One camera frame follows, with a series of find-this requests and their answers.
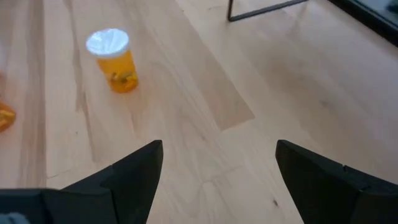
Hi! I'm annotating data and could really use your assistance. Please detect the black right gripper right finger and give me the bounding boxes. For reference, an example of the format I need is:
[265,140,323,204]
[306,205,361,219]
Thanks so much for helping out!
[275,139,398,224]

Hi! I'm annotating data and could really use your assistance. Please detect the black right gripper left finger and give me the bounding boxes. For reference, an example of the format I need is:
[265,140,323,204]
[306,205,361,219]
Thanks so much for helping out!
[42,139,164,224]

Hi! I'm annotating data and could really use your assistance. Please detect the amber pill vial white cap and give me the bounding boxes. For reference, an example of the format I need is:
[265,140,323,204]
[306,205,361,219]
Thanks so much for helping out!
[0,101,17,134]
[85,27,140,94]

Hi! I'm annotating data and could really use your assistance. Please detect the wooden shelf black metal legs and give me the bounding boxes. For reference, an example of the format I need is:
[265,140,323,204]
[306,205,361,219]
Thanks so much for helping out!
[226,0,309,22]

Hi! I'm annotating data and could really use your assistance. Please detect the black metal table frame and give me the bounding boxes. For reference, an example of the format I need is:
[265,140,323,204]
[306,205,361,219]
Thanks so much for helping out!
[328,0,398,47]

